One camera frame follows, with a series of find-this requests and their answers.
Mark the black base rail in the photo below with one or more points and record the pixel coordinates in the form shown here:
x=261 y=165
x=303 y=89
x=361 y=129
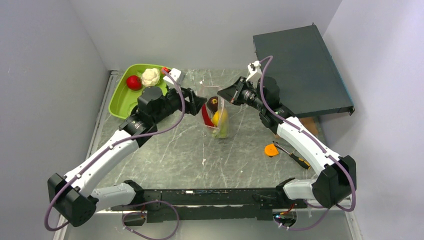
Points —
x=213 y=204

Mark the green celery stalk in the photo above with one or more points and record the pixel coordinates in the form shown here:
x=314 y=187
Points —
x=220 y=133

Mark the red chili pepper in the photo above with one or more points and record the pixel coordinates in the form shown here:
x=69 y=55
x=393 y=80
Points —
x=205 y=117

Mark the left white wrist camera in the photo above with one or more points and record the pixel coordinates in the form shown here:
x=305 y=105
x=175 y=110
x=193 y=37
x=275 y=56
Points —
x=171 y=76

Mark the yellow black screwdriver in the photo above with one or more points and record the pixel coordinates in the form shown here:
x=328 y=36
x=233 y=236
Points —
x=300 y=161

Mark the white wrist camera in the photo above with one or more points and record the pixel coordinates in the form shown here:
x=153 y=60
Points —
x=171 y=76
x=254 y=72

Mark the red tomato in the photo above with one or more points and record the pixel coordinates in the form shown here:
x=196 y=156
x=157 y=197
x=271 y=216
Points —
x=134 y=83

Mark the yellow bell pepper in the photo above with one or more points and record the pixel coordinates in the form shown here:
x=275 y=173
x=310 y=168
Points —
x=220 y=118

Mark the dark green metal case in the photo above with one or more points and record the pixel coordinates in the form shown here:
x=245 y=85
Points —
x=305 y=72

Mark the white cauliflower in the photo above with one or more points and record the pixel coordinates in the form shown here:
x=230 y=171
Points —
x=150 y=77

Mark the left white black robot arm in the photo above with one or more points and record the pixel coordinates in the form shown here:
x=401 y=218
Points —
x=76 y=196

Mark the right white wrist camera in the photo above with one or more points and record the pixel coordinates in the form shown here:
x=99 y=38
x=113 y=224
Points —
x=254 y=72

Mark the green plastic basket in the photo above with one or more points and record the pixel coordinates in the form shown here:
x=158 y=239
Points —
x=124 y=99

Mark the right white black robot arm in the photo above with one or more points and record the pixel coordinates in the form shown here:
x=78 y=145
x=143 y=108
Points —
x=336 y=175

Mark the orange tape measure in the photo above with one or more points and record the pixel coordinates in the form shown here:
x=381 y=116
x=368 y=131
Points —
x=271 y=150

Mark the dark purple onion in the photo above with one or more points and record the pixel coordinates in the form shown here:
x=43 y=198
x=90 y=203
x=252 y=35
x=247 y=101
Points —
x=213 y=104

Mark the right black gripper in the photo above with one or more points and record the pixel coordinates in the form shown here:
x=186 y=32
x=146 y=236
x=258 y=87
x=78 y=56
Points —
x=233 y=93

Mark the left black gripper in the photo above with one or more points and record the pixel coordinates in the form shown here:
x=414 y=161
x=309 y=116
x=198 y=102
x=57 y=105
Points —
x=194 y=105

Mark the clear zip top bag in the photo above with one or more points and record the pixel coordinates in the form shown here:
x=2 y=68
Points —
x=207 y=92

